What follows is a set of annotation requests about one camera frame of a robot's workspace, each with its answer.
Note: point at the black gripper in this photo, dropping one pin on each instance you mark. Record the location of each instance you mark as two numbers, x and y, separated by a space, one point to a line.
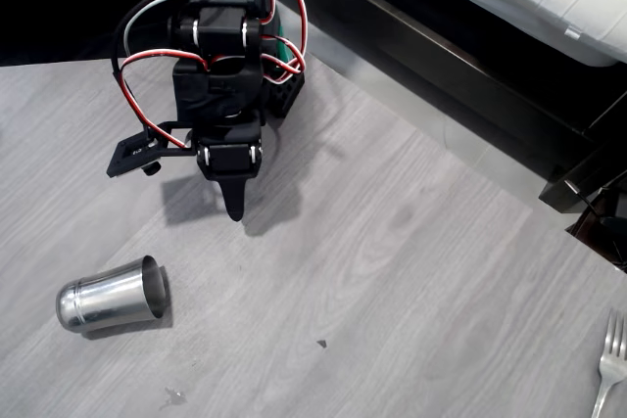
229 158

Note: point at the shiny steel cup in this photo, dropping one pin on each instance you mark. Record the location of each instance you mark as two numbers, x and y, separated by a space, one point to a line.
105 298

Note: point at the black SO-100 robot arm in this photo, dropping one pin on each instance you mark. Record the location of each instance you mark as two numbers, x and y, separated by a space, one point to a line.
220 85

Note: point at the black perforated base block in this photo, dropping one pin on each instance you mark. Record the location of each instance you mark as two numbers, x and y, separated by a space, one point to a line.
286 92

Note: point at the green circuit board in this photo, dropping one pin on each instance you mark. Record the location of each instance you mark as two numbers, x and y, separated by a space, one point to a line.
284 50

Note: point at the silver metal fork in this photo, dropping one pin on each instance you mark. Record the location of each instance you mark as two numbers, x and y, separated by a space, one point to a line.
612 369

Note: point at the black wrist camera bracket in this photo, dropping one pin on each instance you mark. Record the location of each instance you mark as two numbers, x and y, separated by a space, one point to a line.
134 153

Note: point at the dark wooden bed frame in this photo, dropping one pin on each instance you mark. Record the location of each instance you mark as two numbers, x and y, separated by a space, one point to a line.
441 70

